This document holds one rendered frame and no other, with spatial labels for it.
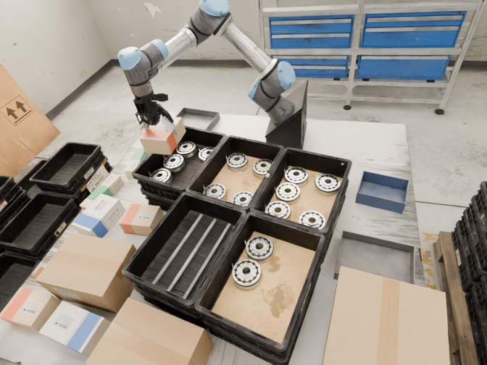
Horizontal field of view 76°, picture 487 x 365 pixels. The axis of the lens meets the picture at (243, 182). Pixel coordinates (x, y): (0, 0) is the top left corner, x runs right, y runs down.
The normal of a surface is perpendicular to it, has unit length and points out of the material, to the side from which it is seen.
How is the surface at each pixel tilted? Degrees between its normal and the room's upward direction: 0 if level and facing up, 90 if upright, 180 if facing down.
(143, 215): 0
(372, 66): 90
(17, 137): 75
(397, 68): 90
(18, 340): 0
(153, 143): 90
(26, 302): 0
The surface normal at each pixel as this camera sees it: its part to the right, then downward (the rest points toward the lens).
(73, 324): -0.12, -0.69
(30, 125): 0.88, -0.07
